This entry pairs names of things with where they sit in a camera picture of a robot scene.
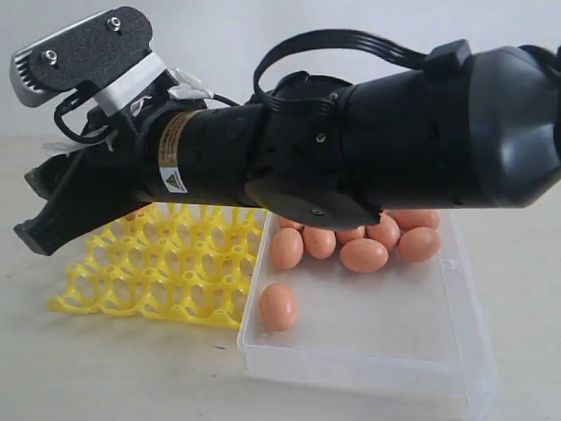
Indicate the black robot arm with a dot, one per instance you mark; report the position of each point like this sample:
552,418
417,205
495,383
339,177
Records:
465,132

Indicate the clear plastic container box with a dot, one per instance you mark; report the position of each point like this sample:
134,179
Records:
410,329

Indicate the yellow plastic egg tray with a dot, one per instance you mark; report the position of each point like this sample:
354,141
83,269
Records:
174,263

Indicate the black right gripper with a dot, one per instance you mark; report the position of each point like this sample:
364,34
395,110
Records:
176,152

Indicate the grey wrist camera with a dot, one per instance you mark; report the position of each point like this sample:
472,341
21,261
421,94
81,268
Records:
90,53

